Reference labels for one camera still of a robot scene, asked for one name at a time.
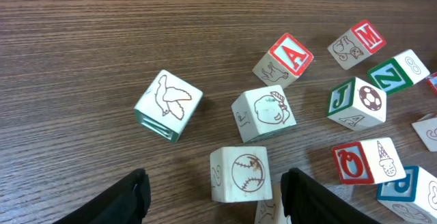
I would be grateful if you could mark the red A letter block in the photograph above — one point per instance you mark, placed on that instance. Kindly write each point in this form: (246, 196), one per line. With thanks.
(284, 62)

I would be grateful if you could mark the yellow C white block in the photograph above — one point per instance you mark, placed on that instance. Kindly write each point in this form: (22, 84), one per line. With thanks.
(425, 127)

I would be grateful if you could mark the green apple picture block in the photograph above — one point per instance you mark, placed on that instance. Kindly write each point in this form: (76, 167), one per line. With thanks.
(262, 112)

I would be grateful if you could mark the red O ice cream block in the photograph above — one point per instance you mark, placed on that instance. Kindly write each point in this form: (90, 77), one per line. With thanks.
(371, 161)

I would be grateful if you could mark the yellow soccer ball J block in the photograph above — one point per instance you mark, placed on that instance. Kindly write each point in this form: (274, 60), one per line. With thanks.
(357, 105)

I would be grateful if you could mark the green V bird block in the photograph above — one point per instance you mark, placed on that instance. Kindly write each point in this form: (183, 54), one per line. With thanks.
(167, 105)

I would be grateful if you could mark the green N letter block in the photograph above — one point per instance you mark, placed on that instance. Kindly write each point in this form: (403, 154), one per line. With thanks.
(399, 72)

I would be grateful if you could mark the red bordered white block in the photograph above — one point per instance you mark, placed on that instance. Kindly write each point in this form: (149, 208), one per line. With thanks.
(432, 81)

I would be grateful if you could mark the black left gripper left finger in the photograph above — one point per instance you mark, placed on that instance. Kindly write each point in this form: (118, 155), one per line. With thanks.
(125, 202)

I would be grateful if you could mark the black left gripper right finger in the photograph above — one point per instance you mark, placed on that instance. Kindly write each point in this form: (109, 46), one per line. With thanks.
(306, 201)

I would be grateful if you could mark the blue bordered picture block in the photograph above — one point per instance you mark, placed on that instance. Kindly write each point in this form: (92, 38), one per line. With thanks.
(413, 198)

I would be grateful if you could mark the red M letter block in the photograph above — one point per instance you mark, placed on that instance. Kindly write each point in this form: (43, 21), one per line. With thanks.
(357, 44)

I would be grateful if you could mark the red 6 baseball block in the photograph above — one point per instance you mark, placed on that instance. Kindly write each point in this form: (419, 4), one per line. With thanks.
(240, 174)

